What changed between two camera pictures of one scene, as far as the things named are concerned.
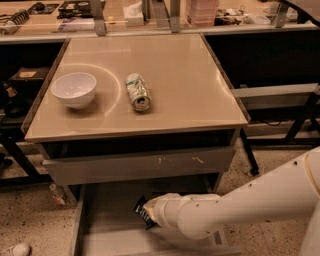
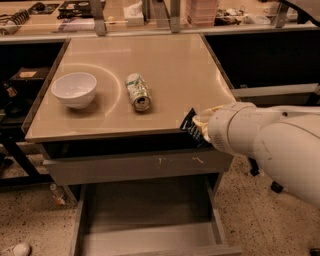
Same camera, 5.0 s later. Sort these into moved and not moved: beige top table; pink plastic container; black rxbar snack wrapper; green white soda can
Moved: black rxbar snack wrapper
Not moved: pink plastic container; beige top table; green white soda can
